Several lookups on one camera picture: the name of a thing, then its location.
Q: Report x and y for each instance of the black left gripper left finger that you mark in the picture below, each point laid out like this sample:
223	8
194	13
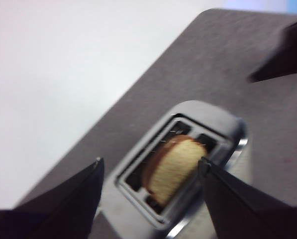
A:
63	206

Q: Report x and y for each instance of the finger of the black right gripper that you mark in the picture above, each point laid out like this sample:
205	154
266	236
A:
285	54

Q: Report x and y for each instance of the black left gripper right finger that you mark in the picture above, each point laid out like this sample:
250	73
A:
242	206

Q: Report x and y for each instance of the cream toaster with chrome top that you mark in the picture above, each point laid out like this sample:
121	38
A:
213	119

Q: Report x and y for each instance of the brown wholegrain bread slice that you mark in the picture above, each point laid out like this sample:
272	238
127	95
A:
174	169

